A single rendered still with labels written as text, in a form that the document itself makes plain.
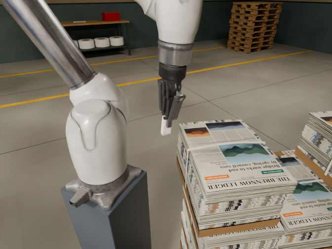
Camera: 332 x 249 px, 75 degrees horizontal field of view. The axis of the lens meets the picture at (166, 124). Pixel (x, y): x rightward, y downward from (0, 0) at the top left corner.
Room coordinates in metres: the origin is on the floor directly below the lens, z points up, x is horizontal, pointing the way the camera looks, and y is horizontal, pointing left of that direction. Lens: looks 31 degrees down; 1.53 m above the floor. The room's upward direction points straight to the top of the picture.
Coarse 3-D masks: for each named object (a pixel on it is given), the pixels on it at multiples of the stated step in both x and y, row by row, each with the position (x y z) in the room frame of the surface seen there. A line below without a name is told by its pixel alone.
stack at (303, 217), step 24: (288, 168) 0.76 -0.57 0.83; (312, 192) 0.62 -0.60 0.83; (288, 216) 0.50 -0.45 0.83; (312, 216) 0.50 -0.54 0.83; (192, 240) 0.57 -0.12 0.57; (216, 240) 0.42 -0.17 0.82; (240, 240) 0.44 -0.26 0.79; (264, 240) 0.45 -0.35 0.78; (288, 240) 0.47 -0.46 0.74; (312, 240) 0.48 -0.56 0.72
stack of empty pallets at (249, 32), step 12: (240, 12) 6.92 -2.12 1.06; (252, 12) 6.59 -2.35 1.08; (264, 12) 6.88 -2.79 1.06; (276, 12) 7.14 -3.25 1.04; (240, 24) 6.86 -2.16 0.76; (252, 24) 6.56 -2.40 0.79; (264, 24) 6.89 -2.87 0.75; (276, 24) 7.16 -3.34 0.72; (240, 36) 6.87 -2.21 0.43; (252, 36) 6.87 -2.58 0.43; (264, 36) 6.90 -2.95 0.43; (228, 48) 7.16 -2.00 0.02; (240, 48) 6.76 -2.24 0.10; (252, 48) 6.66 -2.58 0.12
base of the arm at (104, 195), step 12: (132, 168) 0.55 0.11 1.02; (72, 180) 0.50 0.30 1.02; (120, 180) 0.47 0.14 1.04; (132, 180) 0.51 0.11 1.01; (84, 192) 0.43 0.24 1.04; (96, 192) 0.44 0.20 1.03; (108, 192) 0.44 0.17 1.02; (120, 192) 0.46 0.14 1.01; (72, 204) 0.41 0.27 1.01; (108, 204) 0.41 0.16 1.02
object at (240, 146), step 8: (192, 144) 0.63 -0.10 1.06; (200, 144) 0.63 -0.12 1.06; (208, 144) 0.63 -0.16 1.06; (232, 144) 0.63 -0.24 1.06; (240, 144) 0.63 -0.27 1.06; (248, 144) 0.63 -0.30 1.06; (256, 144) 0.63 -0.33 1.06; (192, 152) 0.59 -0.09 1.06; (200, 152) 0.59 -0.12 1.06; (208, 152) 0.59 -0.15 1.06; (216, 152) 0.59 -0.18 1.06; (224, 152) 0.59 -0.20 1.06; (184, 176) 0.63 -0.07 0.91
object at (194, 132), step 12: (228, 120) 0.81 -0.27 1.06; (240, 120) 0.82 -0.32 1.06; (180, 132) 0.75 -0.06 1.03; (192, 132) 0.71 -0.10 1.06; (204, 132) 0.71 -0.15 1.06; (216, 132) 0.71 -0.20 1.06; (228, 132) 0.71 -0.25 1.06; (240, 132) 0.71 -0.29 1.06; (252, 132) 0.71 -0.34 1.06; (180, 144) 0.74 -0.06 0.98; (180, 156) 0.71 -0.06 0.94; (180, 168) 0.71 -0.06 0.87
